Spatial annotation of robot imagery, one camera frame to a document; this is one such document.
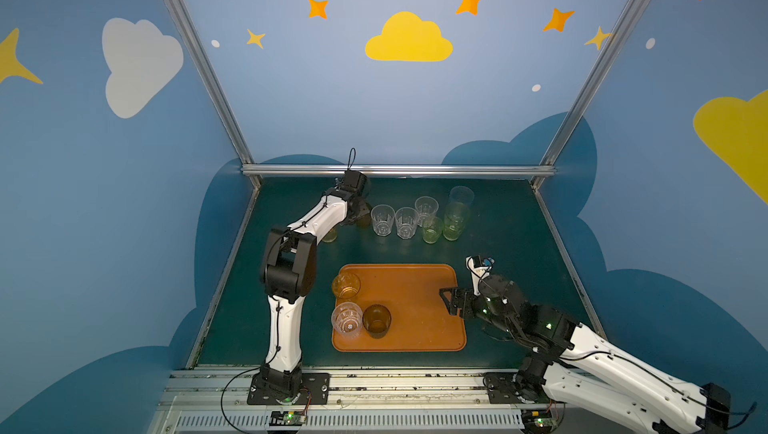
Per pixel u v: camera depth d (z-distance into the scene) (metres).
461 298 0.66
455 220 1.04
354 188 0.80
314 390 0.74
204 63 0.85
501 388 0.75
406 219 1.04
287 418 0.70
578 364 0.47
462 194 1.01
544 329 0.52
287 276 0.55
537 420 0.71
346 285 0.90
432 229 1.05
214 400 0.73
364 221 1.04
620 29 0.80
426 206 1.08
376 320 0.83
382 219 1.06
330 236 1.02
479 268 0.66
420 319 0.86
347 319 0.85
